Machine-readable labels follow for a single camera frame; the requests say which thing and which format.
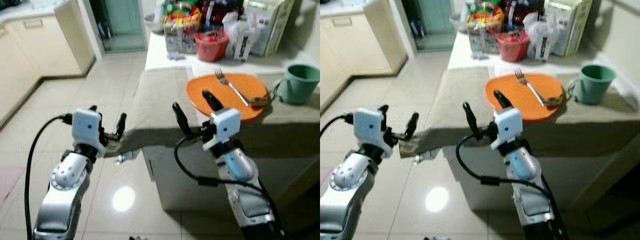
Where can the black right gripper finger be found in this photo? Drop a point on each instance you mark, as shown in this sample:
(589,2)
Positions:
(180,117)
(501,99)
(211,100)
(470,117)

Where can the silver metal fork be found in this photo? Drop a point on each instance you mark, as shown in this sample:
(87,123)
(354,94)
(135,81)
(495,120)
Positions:
(531,87)
(232,87)

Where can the orange plastic plate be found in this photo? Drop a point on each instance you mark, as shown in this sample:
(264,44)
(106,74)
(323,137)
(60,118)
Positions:
(241,82)
(546,82)

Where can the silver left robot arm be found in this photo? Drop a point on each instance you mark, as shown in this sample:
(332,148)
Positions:
(65,185)
(350,185)

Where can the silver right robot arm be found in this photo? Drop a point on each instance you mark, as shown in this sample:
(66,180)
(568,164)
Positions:
(522,167)
(240,167)

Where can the beige tablecloth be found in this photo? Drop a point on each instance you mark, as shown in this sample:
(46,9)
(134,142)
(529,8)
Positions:
(460,100)
(160,100)

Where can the red plastic bowl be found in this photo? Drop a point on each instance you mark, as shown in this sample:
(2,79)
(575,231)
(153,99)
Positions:
(512,47)
(210,47)

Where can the white side table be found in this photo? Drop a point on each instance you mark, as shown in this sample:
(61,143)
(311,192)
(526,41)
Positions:
(475,197)
(172,192)

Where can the clear plastic bag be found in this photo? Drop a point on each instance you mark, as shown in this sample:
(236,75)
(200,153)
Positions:
(240,35)
(540,35)

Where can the cream kitchen cabinet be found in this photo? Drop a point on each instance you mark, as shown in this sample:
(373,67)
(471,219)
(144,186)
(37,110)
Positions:
(360,40)
(40,45)

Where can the colourful snack bag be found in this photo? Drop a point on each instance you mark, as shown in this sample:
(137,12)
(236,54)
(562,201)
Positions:
(182,25)
(485,25)

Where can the pink floor mat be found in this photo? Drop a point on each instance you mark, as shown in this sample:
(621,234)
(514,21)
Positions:
(324,177)
(9,185)

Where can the green plastic cup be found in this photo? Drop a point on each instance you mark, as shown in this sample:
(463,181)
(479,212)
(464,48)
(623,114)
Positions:
(595,87)
(300,87)

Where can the green glass door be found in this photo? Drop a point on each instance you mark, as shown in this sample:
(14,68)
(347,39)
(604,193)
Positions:
(122,20)
(432,20)

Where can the green white carton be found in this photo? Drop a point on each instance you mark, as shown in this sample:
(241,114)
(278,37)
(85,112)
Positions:
(270,25)
(567,25)

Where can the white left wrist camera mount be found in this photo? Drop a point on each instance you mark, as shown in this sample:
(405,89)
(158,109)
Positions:
(370,127)
(86,125)

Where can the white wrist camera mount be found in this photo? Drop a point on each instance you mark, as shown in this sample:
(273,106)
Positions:
(507,125)
(86,125)
(370,127)
(225,125)

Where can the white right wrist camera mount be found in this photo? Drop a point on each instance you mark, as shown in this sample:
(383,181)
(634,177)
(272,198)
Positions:
(507,125)
(225,125)

